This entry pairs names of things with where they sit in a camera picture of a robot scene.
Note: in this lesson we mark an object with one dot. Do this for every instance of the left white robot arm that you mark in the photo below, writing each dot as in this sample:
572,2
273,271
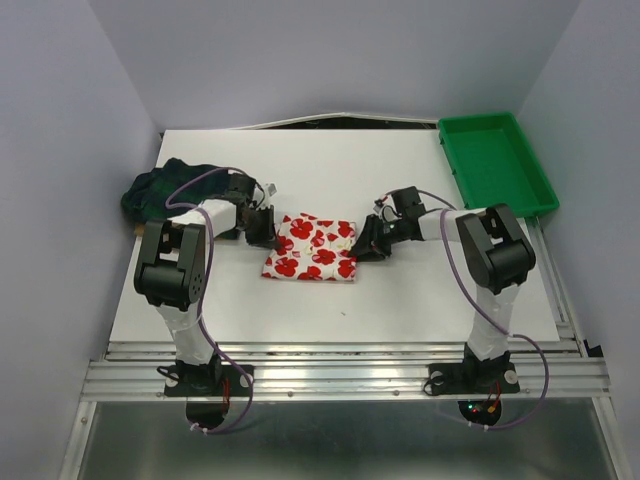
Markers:
175,261

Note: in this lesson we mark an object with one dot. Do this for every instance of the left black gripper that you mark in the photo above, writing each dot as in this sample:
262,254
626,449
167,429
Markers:
267,237

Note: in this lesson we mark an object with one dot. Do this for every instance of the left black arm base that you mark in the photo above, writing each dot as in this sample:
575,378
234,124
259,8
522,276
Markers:
218,396

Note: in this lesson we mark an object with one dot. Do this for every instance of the green plastic bin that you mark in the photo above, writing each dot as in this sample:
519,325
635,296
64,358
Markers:
492,162

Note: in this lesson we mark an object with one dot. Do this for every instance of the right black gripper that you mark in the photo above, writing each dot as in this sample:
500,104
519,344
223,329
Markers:
367,235

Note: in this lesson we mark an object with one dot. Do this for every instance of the red poppy floral skirt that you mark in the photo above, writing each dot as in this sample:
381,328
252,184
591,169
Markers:
312,249

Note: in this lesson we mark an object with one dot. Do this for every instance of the aluminium mounting rail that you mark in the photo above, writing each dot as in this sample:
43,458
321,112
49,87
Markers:
342,371

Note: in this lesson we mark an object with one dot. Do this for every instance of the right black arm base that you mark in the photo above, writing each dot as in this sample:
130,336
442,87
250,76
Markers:
484,382

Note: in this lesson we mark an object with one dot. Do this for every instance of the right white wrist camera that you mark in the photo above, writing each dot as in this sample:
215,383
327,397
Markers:
385,211

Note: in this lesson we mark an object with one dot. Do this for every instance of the dark green plaid skirt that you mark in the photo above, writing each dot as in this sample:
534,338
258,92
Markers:
163,192

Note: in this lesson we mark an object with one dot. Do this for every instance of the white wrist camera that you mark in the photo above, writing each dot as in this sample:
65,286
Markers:
263,194
385,211

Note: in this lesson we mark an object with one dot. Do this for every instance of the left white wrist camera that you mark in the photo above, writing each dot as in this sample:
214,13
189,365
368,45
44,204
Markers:
263,194

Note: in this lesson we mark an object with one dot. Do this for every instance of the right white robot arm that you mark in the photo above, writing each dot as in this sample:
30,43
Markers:
498,257

